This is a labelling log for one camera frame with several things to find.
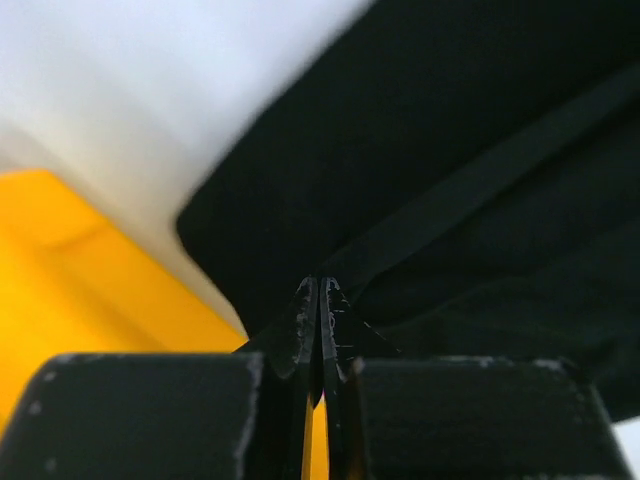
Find yellow plastic tray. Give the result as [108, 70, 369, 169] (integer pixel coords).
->
[0, 168, 329, 480]

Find black t-shirt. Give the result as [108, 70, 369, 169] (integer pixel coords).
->
[176, 1, 639, 421]

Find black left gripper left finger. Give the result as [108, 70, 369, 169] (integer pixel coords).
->
[1, 277, 319, 479]

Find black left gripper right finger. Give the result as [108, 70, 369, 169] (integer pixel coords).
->
[319, 278, 632, 479]

